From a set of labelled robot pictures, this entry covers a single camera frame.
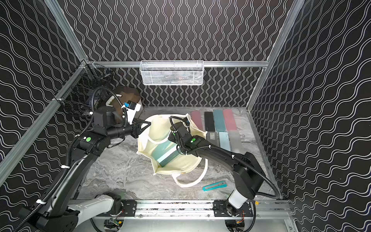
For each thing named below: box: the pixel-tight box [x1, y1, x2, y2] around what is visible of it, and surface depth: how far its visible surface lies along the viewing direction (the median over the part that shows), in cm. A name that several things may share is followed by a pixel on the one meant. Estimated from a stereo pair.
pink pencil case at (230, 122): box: [222, 108, 238, 131], surface depth 115 cm
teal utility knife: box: [201, 180, 228, 192], surface depth 83 cm
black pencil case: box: [204, 111, 215, 132], surface depth 116 cm
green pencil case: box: [151, 140, 182, 168], surface depth 87 cm
